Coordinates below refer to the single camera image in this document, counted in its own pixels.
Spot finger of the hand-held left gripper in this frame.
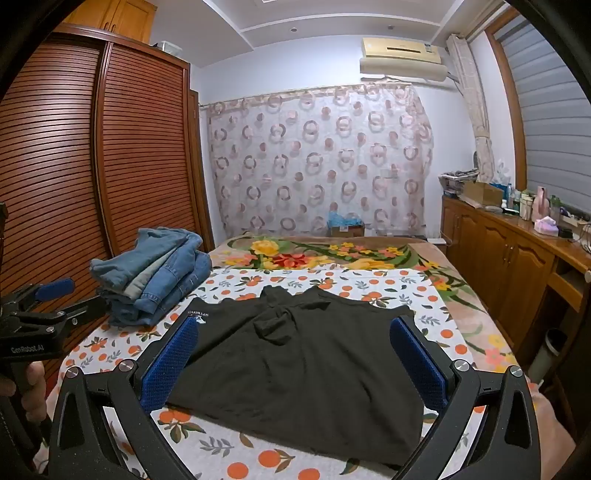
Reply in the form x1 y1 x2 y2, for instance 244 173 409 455
0 278 77 317
16 295 108 334

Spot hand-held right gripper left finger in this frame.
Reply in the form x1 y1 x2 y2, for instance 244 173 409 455
47 316 200 480

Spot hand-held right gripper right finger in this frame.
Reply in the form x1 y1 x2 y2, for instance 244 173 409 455
389 316 542 480

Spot black pants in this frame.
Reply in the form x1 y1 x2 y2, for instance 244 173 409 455
168 285 423 467

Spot person's left hand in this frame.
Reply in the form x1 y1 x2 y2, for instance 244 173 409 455
0 360 48 418

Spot dark blue folded jeans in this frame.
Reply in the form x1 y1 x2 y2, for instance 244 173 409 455
104 295 195 328

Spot light blue folded jeans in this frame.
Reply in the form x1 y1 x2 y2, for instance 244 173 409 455
90 227 204 298

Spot orange print bed sheet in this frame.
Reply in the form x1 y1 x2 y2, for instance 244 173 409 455
46 265 536 480

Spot grey trash bin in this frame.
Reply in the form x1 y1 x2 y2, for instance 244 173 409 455
526 328 568 384

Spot wooden sideboard cabinet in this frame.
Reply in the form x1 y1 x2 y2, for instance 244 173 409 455
441 194 591 439

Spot cardboard box with blue bag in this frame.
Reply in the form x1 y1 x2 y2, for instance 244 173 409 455
327 211 366 238

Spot floral blanket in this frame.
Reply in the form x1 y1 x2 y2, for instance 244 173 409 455
208 234 578 462

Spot wooden louvred wardrobe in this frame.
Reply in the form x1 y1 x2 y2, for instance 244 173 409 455
0 23 215 370

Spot pink tissue box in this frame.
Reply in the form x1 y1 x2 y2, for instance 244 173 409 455
533 216 560 238

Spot stack of newspapers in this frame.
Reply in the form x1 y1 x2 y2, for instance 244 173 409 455
438 168 480 195

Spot pink bottle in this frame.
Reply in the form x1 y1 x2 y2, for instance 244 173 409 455
531 186 550 221

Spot circle pattern sheer curtain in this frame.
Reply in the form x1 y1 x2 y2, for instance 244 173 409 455
205 83 435 237

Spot tied beige curtain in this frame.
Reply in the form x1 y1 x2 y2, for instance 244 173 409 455
447 33 496 183

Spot wooden overhead cabinet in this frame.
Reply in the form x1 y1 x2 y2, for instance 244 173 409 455
60 0 158 44

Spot grey window blind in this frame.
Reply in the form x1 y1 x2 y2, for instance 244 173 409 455
501 14 591 222

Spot wooden window frame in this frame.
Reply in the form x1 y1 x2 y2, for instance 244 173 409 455
484 7 532 192

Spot wall air conditioner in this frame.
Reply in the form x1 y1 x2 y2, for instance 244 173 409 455
359 37 450 84

